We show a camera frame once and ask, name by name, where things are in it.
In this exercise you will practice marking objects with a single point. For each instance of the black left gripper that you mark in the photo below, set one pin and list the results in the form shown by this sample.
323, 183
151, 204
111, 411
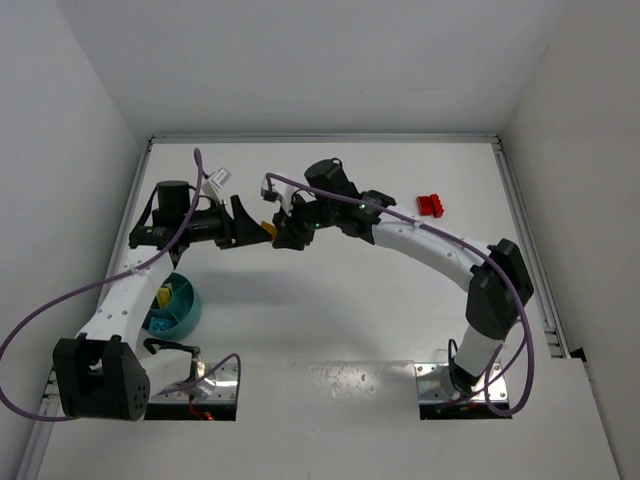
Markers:
233, 222

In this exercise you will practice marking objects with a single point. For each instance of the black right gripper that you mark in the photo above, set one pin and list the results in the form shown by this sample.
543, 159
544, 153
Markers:
291, 226

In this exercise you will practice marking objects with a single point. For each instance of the yellow long lego brick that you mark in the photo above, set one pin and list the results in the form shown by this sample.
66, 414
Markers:
270, 229

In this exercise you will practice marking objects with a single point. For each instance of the yellow small lego brick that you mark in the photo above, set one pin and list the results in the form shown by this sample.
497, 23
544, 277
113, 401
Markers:
164, 296

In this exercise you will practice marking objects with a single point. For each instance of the blue lego brick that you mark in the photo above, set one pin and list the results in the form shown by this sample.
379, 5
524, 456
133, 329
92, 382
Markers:
159, 324

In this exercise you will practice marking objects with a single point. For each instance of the red long lego brick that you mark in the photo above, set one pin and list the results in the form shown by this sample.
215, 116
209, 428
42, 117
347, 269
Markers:
436, 208

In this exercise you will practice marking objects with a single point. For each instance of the red small lego brick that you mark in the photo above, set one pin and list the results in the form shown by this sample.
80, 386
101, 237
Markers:
425, 205

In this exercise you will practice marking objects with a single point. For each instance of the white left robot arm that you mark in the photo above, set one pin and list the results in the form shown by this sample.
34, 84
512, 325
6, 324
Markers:
98, 372

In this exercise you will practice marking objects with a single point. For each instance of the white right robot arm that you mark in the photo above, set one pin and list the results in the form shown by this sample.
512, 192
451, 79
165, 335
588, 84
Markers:
493, 276

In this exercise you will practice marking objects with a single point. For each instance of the teal divided round container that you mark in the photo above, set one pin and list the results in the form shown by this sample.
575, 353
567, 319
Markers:
185, 308

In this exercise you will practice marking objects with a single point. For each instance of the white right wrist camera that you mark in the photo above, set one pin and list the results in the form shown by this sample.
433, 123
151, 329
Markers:
278, 191

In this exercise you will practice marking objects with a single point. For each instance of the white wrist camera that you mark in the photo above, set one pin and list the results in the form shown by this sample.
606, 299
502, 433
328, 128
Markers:
278, 191
212, 186

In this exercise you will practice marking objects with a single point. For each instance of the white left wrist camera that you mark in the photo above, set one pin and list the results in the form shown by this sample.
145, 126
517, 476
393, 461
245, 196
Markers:
212, 186

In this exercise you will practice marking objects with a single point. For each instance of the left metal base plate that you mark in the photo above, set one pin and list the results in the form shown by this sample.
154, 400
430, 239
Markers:
218, 388

